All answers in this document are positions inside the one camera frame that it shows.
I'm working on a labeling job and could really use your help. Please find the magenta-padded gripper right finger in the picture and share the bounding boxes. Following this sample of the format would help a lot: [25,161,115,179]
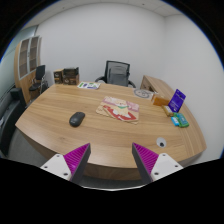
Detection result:
[131,142,184,185]

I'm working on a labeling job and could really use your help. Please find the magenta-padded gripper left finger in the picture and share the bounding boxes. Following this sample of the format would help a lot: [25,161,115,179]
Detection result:
[40,142,92,185]

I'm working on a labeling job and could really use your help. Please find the black computer mouse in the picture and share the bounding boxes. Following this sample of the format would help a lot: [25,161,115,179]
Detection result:
[68,111,86,128]

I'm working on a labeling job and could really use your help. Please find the cartoon print mouse pad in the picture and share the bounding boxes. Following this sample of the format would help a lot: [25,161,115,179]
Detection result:
[95,95,141,125]

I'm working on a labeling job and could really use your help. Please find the white round desk grommet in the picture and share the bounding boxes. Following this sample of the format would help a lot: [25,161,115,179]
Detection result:
[156,136,167,149]

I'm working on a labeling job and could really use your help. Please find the small blue box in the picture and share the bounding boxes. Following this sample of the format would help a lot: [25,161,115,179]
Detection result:
[170,115,181,127]

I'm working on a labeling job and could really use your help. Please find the small green box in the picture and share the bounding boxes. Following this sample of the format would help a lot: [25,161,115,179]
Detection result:
[174,112,190,129]

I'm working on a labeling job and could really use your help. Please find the small yellow box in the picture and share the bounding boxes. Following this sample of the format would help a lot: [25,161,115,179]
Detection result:
[162,104,175,117]

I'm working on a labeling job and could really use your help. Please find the orange-brown cardboard box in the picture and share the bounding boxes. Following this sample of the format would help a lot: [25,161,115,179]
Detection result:
[152,94,171,107]

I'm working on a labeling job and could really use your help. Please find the purple standing card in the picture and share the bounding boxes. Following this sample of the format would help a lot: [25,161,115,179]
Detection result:
[167,88,187,114]

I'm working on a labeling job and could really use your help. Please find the white green printed leaflet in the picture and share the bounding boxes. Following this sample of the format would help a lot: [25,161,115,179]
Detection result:
[76,81,101,91]

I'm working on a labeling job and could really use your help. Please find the wooden side cabinet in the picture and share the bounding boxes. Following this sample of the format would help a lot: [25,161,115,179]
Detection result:
[139,75,176,98]

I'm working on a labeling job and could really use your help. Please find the black sofa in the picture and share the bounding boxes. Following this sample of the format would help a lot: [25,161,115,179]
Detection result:
[0,87,26,158]

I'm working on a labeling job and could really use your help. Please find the large dark brown box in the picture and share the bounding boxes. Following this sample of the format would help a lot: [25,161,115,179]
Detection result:
[62,66,81,86]

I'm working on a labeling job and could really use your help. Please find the black mesh office chair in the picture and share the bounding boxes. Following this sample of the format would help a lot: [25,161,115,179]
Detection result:
[94,60,137,89]

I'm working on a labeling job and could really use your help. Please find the small black visitor chair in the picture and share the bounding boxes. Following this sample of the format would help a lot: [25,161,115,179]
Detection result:
[28,64,50,98]

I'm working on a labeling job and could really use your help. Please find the wooden shelf unit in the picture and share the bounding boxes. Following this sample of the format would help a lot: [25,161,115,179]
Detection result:
[13,35,43,96]

